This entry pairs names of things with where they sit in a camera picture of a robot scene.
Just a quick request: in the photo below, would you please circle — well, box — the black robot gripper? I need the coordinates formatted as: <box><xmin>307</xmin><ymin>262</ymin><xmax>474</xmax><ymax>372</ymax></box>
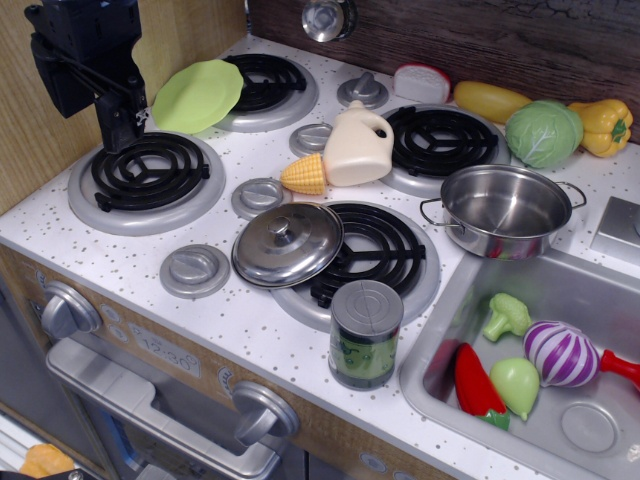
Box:
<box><xmin>24</xmin><ymin>1</ymin><xmax>148</xmax><ymax>154</ymax></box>

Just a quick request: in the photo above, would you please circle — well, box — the steel pot lid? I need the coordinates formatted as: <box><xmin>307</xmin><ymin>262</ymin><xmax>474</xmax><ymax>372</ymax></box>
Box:
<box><xmin>231</xmin><ymin>202</ymin><xmax>345</xmax><ymax>289</ymax></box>

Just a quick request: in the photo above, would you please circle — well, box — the green plastic plate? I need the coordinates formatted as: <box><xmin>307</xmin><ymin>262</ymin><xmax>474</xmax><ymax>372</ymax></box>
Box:
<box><xmin>151</xmin><ymin>59</ymin><xmax>244</xmax><ymax>134</ymax></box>

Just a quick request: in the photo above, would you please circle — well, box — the black front left burner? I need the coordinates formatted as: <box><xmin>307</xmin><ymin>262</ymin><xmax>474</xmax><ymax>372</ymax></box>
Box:
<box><xmin>68</xmin><ymin>131</ymin><xmax>226</xmax><ymax>236</ymax></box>

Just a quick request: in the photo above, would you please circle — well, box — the black burner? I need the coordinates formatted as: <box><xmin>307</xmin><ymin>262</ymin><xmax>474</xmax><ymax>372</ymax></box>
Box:
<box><xmin>382</xmin><ymin>104</ymin><xmax>511</xmax><ymax>198</ymax></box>
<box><xmin>215</xmin><ymin>54</ymin><xmax>319</xmax><ymax>133</ymax></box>
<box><xmin>271</xmin><ymin>201</ymin><xmax>440</xmax><ymax>333</ymax></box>
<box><xmin>68</xmin><ymin>131</ymin><xmax>226</xmax><ymax>236</ymax></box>

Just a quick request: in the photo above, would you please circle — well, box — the grey stove knob middle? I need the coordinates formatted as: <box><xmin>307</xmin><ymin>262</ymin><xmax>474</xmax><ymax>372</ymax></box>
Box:
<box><xmin>231</xmin><ymin>178</ymin><xmax>293</xmax><ymax>220</ymax></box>

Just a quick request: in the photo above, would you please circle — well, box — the grey stove knob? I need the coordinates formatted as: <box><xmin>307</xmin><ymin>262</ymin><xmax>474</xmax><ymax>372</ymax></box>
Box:
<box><xmin>289</xmin><ymin>123</ymin><xmax>333</xmax><ymax>157</ymax></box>
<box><xmin>159</xmin><ymin>244</ymin><xmax>231</xmax><ymax>299</ymax></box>
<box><xmin>337</xmin><ymin>72</ymin><xmax>389</xmax><ymax>109</ymax></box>
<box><xmin>231</xmin><ymin>178</ymin><xmax>293</xmax><ymax>220</ymax></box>

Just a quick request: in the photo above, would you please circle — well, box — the black back left burner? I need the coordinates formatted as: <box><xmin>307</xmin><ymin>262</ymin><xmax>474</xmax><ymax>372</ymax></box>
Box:
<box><xmin>215</xmin><ymin>54</ymin><xmax>319</xmax><ymax>133</ymax></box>

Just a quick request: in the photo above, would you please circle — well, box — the grey stove knob front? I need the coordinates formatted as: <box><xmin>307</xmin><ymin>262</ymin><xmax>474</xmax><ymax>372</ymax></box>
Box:
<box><xmin>159</xmin><ymin>244</ymin><xmax>231</xmax><ymax>299</ymax></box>

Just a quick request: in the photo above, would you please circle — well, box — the grey stove knob upper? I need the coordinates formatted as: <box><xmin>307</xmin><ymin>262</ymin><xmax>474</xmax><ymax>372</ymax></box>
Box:
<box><xmin>289</xmin><ymin>123</ymin><xmax>333</xmax><ymax>157</ymax></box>

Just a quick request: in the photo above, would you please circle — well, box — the yellow toy corn cob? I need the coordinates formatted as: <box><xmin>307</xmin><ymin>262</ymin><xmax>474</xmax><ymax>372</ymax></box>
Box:
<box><xmin>280</xmin><ymin>153</ymin><xmax>326</xmax><ymax>195</ymax></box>

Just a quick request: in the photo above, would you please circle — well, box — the silver oven knob left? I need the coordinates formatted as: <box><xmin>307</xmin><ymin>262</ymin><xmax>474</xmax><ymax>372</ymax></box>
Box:
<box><xmin>41</xmin><ymin>281</ymin><xmax>102</xmax><ymax>339</ymax></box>

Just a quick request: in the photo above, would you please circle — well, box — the silver oven knob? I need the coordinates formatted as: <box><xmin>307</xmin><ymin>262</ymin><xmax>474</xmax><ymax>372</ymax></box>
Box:
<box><xmin>232</xmin><ymin>381</ymin><xmax>300</xmax><ymax>447</ymax></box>
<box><xmin>41</xmin><ymin>281</ymin><xmax>102</xmax><ymax>339</ymax></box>

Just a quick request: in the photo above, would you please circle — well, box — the hanging steel ladle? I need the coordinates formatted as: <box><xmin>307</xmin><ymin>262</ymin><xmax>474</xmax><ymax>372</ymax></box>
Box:
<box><xmin>301</xmin><ymin>0</ymin><xmax>358</xmax><ymax>43</ymax></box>

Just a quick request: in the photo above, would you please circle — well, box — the cream toy jug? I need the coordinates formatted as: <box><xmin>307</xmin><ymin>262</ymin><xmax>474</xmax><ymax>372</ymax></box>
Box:
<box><xmin>323</xmin><ymin>100</ymin><xmax>394</xmax><ymax>187</ymax></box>

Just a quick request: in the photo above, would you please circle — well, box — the grey stove knob back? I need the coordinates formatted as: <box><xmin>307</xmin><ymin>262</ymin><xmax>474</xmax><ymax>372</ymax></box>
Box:
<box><xmin>337</xmin><ymin>72</ymin><xmax>389</xmax><ymax>109</ymax></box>

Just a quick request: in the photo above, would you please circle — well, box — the black front right burner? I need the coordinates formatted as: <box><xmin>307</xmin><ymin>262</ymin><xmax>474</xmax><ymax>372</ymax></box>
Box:
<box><xmin>271</xmin><ymin>201</ymin><xmax>440</xmax><ymax>333</ymax></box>

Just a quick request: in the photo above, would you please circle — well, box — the toy bread slice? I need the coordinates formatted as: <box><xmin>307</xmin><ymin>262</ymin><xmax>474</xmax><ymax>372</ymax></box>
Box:
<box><xmin>393</xmin><ymin>63</ymin><xmax>451</xmax><ymax>104</ymax></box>

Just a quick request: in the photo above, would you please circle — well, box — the black back right burner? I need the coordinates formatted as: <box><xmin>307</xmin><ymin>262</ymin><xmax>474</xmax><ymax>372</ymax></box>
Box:
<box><xmin>382</xmin><ymin>104</ymin><xmax>511</xmax><ymax>198</ymax></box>

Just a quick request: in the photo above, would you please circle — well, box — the grey green toy can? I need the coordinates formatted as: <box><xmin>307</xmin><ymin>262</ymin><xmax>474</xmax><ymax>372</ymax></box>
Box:
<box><xmin>328</xmin><ymin>280</ymin><xmax>404</xmax><ymax>390</ymax></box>

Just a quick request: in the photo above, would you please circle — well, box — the silver oven knob right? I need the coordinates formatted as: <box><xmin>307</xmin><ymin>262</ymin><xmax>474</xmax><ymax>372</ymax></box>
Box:
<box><xmin>232</xmin><ymin>381</ymin><xmax>300</xmax><ymax>447</ymax></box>

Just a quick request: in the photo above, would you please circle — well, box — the orange toy item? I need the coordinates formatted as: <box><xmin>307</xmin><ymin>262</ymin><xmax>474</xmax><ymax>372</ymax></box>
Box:
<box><xmin>19</xmin><ymin>444</ymin><xmax>75</xmax><ymax>479</ymax></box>

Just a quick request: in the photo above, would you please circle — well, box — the yellow toy squash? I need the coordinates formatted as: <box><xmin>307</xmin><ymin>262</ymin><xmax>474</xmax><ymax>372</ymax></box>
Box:
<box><xmin>453</xmin><ymin>81</ymin><xmax>532</xmax><ymax>124</ymax></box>

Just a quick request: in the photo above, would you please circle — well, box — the green toy cabbage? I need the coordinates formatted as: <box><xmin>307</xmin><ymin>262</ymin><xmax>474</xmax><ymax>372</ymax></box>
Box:
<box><xmin>505</xmin><ymin>100</ymin><xmax>584</xmax><ymax>169</ymax></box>

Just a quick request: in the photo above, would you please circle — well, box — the green toy broccoli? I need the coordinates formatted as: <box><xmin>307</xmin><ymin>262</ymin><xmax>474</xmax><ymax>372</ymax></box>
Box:
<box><xmin>482</xmin><ymin>293</ymin><xmax>533</xmax><ymax>342</ymax></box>

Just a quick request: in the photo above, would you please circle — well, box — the red toy chili pepper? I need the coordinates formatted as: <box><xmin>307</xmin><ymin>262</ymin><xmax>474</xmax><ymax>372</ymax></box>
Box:
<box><xmin>454</xmin><ymin>343</ymin><xmax>510</xmax><ymax>431</ymax></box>

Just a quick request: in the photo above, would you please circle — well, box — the light green toy pear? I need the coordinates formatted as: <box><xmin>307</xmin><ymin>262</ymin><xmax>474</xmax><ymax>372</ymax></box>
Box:
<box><xmin>489</xmin><ymin>357</ymin><xmax>540</xmax><ymax>422</ymax></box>

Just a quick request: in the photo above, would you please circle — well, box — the yellow toy bell pepper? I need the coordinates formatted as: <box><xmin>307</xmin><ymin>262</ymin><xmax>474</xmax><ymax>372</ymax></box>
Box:
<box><xmin>568</xmin><ymin>99</ymin><xmax>633</xmax><ymax>158</ymax></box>

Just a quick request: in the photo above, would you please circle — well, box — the purple toy onion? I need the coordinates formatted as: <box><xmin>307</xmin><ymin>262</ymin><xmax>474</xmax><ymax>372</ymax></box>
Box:
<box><xmin>523</xmin><ymin>321</ymin><xmax>601</xmax><ymax>388</ymax></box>

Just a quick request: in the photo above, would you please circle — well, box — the grey faucet base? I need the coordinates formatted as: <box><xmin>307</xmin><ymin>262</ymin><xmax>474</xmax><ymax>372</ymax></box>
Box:
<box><xmin>591</xmin><ymin>196</ymin><xmax>640</xmax><ymax>265</ymax></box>

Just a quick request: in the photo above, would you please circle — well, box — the red toy piece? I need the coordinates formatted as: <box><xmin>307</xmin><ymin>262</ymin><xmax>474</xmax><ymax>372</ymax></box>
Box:
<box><xmin>600</xmin><ymin>349</ymin><xmax>640</xmax><ymax>390</ymax></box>

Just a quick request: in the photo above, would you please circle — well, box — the grey toy sink basin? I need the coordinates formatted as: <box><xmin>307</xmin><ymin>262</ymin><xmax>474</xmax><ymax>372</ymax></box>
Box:
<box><xmin>400</xmin><ymin>250</ymin><xmax>639</xmax><ymax>479</ymax></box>

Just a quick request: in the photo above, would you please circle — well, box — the silver oven door handle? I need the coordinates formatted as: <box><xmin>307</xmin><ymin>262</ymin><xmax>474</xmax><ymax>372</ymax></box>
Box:
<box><xmin>46</xmin><ymin>338</ymin><xmax>281</xmax><ymax>479</ymax></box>

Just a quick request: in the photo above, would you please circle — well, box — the steel two-handled pot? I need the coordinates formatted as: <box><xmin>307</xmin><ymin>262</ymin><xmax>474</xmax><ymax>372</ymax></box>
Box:
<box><xmin>420</xmin><ymin>165</ymin><xmax>587</xmax><ymax>261</ymax></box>

